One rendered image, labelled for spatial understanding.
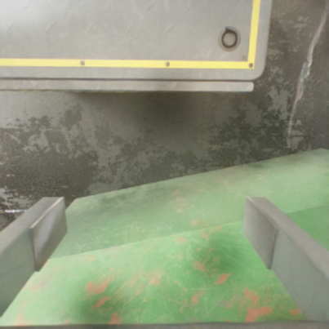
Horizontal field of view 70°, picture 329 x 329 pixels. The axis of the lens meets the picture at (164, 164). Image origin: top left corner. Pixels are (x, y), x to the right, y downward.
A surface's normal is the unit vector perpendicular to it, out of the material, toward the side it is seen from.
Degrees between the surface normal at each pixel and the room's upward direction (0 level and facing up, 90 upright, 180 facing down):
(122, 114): 0
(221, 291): 90
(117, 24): 0
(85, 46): 0
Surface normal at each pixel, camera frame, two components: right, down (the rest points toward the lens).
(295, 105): 0.03, 0.25
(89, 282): -0.20, -0.95
